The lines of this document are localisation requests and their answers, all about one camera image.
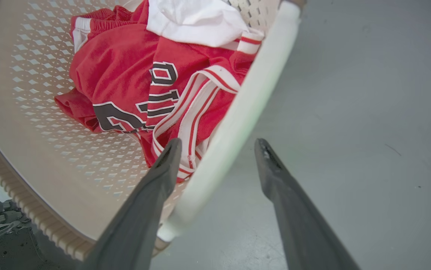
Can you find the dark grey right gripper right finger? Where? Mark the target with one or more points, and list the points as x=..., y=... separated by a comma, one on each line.
x=301, y=225

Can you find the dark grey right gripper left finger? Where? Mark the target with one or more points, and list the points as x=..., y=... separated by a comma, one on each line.
x=136, y=221

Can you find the beige plastic laundry basket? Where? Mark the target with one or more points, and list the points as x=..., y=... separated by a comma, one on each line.
x=43, y=123

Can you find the red basketball jersey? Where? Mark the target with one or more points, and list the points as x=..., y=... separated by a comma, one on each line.
x=125, y=75

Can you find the white cloth garment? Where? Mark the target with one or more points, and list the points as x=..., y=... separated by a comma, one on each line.
x=195, y=20

